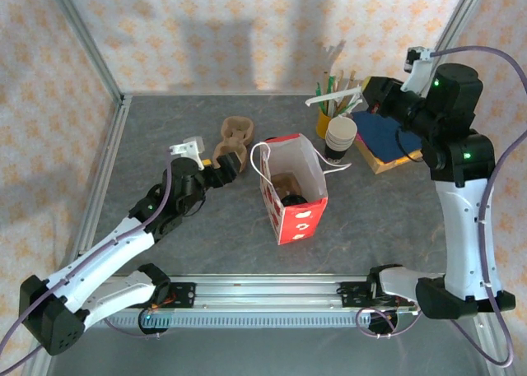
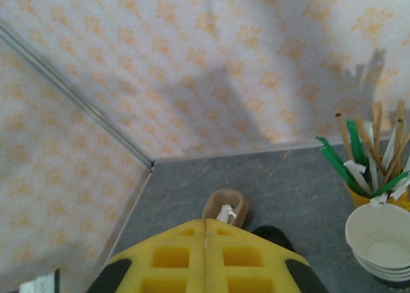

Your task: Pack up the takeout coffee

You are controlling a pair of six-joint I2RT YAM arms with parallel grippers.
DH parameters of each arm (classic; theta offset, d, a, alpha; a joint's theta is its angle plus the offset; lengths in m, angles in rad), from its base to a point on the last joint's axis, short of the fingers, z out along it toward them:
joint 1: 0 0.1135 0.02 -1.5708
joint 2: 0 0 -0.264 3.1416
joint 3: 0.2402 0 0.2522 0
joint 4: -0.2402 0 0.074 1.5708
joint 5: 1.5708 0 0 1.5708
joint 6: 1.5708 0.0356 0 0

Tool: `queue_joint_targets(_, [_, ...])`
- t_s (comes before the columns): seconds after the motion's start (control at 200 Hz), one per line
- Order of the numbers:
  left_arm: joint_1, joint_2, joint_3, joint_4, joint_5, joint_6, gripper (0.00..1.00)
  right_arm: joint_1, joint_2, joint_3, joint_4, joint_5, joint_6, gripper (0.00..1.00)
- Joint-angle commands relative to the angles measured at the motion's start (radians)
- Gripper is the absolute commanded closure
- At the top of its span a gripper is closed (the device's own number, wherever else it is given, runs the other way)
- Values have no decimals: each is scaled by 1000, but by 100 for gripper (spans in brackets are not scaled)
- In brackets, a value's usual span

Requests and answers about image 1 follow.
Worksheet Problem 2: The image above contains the brown cardboard cup carrier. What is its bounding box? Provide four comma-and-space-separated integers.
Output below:
213, 115, 254, 175
272, 173, 308, 200

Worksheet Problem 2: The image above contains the red white paper bag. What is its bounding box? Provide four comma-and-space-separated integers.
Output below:
250, 132, 353, 246

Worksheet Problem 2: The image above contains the brown paper wrapped straw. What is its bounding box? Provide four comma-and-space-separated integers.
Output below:
336, 68, 357, 114

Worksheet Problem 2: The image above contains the blue paper napkin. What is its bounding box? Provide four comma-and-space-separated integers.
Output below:
352, 110, 425, 164

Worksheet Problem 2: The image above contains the stack of paper cups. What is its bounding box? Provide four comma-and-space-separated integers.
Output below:
324, 116, 357, 165

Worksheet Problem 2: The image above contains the yellow straw holder cup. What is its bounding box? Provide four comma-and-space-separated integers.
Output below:
315, 107, 335, 139

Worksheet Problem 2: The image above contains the yellow paper napkin stack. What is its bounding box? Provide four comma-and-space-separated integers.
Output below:
361, 139, 425, 175

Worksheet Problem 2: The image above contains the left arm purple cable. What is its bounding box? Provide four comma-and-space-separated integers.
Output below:
0, 153, 172, 373

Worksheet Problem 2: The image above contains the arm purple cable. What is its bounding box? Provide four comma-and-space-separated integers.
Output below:
0, 153, 172, 373
354, 45, 527, 367

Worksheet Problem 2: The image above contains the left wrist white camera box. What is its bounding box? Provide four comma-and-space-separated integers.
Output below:
168, 136, 206, 171

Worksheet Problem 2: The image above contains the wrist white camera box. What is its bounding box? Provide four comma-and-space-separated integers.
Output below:
404, 45, 438, 94
168, 136, 206, 171

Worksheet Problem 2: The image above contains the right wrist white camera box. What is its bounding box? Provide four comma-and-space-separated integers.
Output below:
404, 45, 438, 94

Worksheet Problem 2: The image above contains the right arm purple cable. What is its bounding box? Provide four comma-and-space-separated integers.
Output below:
354, 45, 527, 367

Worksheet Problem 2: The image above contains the aluminium frame post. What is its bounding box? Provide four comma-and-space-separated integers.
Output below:
44, 0, 127, 105
411, 0, 491, 105

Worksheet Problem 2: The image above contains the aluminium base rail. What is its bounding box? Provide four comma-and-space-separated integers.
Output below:
43, 273, 494, 313

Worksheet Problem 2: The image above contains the black round cable port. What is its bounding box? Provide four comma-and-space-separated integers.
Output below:
368, 309, 400, 337
138, 308, 170, 337

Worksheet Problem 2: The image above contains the grey slotted cable duct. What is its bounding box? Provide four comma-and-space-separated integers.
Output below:
60, 312, 399, 328

